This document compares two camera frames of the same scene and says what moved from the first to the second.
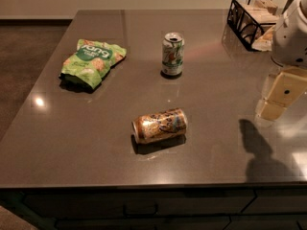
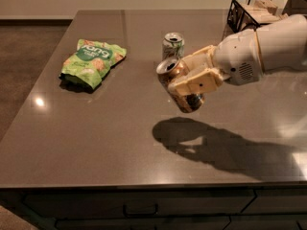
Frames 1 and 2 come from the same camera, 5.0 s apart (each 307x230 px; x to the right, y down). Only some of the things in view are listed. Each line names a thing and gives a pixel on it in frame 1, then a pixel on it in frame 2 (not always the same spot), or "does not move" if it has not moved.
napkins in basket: x=265 y=12 does not move
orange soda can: x=159 y=126 to x=169 y=69
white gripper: x=292 y=37 to x=238 y=57
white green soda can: x=173 y=54 does not move
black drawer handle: x=127 y=215 does not move
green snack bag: x=91 y=62 does not move
